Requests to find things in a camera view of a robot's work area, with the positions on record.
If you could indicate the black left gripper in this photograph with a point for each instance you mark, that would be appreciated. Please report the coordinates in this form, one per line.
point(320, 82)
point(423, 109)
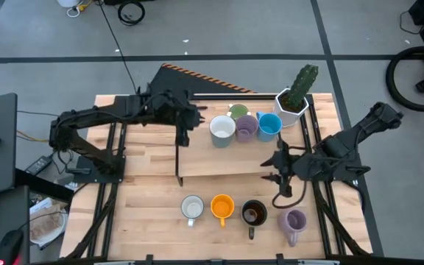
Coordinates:
point(179, 110)

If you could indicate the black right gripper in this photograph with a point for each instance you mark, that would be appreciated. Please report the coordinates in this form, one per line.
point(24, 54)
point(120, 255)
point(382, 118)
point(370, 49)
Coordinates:
point(300, 167)

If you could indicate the light green mug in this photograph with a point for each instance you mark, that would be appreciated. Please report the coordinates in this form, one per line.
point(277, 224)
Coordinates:
point(238, 110)

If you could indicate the light blue faceted mug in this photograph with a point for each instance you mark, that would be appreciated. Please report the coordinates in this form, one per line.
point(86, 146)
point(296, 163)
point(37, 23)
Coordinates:
point(269, 127)

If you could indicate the black mug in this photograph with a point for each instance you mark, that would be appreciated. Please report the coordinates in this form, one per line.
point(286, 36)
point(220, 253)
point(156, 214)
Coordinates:
point(254, 213)

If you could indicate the purple ribbed mug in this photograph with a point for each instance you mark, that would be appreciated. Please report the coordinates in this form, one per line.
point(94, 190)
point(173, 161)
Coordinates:
point(247, 127)

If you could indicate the yellow faceted mug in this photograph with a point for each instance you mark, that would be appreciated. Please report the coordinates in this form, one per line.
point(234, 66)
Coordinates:
point(222, 207)

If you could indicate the white mug blue floral print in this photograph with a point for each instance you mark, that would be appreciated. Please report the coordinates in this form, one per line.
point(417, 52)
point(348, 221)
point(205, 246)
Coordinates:
point(192, 207)

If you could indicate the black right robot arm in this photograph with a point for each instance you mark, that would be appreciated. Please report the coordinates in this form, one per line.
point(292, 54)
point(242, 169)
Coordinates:
point(363, 140)

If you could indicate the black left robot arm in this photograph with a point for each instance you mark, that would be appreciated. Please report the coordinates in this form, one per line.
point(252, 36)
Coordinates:
point(87, 114)

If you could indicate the black mat orange striped edge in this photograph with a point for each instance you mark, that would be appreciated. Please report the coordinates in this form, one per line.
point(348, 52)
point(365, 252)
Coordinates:
point(197, 84)

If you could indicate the wooden shelf with black legs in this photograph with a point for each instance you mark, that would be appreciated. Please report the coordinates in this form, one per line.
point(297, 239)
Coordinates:
point(215, 162)

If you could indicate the lavender mug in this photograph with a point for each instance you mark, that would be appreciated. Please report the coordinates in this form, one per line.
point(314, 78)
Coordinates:
point(293, 221)

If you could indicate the white hexagonal plant pot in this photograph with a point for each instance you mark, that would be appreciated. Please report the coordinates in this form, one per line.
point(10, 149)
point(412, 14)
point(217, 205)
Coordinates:
point(282, 116)

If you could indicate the green cactus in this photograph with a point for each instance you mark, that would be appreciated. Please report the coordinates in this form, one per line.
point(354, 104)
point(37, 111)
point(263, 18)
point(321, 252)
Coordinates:
point(302, 86)

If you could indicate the orange shop vacuum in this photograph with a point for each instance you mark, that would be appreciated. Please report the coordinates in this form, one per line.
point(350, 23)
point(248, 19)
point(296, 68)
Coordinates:
point(390, 84)

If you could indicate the black power adapter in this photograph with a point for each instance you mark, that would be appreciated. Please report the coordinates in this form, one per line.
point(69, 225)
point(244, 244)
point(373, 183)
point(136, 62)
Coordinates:
point(39, 165)

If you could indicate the white round container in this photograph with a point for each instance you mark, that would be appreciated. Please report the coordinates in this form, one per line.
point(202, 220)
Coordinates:
point(68, 3)

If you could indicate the white bag with brown contents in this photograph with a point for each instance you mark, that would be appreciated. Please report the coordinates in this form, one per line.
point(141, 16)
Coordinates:
point(46, 224)

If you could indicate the black computer mouse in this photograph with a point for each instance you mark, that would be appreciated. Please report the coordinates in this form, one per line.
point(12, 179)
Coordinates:
point(10, 246)

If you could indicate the black aluminium frame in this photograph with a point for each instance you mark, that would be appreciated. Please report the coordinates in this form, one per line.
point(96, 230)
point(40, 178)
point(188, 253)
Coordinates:
point(234, 96)

